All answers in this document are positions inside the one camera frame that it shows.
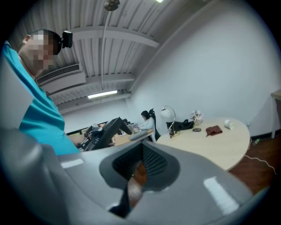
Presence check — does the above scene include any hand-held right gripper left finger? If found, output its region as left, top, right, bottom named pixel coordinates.
left=0, top=128, right=142, bottom=225

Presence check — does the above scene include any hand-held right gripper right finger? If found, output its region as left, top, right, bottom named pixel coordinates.
left=126, top=141, right=271, bottom=225

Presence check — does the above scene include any grey desk telephone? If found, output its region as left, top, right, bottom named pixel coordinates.
left=81, top=117, right=133, bottom=152

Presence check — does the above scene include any brown cloth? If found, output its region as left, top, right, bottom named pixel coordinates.
left=205, top=125, right=223, bottom=138

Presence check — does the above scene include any person in teal shirt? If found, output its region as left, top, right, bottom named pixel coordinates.
left=1, top=40, right=81, bottom=156

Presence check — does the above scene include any black bag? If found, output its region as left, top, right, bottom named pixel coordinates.
left=166, top=119, right=195, bottom=131

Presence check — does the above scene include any grey laptop sleeve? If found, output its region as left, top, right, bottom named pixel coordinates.
left=128, top=131, right=150, bottom=142

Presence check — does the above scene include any black high-back office chair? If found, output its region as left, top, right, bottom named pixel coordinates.
left=148, top=108, right=162, bottom=142

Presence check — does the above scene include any gold lamp with white globe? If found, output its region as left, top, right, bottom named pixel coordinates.
left=160, top=105, right=181, bottom=138

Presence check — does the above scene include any long ceiling tube light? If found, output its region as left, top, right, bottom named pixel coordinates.
left=87, top=90, right=119, bottom=99

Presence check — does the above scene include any white ceiling air conditioner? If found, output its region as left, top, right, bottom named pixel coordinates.
left=36, top=63, right=86, bottom=94

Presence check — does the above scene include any person's head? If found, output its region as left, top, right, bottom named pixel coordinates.
left=17, top=28, right=61, bottom=77

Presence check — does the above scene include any white ceiling pipe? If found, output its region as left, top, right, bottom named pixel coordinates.
left=100, top=10, right=113, bottom=91

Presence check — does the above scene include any wooden desk with white frame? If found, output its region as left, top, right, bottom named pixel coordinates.
left=113, top=129, right=155, bottom=147

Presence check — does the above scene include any white floor cable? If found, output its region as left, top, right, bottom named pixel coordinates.
left=244, top=137, right=277, bottom=176

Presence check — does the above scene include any black head camera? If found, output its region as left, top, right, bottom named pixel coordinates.
left=61, top=30, right=73, bottom=49

